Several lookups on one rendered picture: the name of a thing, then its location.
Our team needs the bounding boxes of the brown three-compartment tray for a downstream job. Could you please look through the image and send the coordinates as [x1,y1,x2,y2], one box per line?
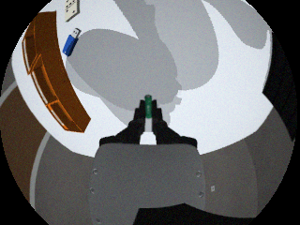
[22,11,91,133]

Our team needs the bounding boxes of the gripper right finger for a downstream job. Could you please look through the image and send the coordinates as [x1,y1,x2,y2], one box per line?
[152,99,198,148]

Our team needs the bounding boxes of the green cylinder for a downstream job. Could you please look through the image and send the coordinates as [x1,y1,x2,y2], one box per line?
[144,95,152,120]

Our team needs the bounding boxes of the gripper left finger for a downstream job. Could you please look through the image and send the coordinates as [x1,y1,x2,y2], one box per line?
[99,99,145,146]

